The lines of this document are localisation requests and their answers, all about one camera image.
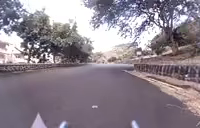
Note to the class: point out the distant building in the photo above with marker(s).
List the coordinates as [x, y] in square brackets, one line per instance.
[126, 46]

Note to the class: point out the robot's own part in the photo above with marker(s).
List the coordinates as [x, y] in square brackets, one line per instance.
[63, 125]
[135, 124]

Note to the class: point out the grey asphalt road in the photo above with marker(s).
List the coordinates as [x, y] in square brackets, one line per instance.
[88, 86]

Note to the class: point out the large spreading tree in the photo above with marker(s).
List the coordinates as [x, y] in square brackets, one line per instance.
[169, 33]

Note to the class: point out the dry dirt verge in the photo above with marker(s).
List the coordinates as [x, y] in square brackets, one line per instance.
[191, 96]

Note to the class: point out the small pale litter piece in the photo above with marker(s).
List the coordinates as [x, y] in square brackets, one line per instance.
[94, 107]

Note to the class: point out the row of trees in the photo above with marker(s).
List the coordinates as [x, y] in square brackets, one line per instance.
[54, 40]

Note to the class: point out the dry earth slope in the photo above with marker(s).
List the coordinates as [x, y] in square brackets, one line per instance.
[188, 59]

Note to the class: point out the low striped stone wall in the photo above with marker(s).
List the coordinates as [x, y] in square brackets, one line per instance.
[174, 70]

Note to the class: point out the green bushes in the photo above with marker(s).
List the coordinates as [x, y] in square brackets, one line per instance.
[191, 35]

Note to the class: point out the white building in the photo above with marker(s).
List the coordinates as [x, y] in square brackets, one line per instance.
[3, 55]

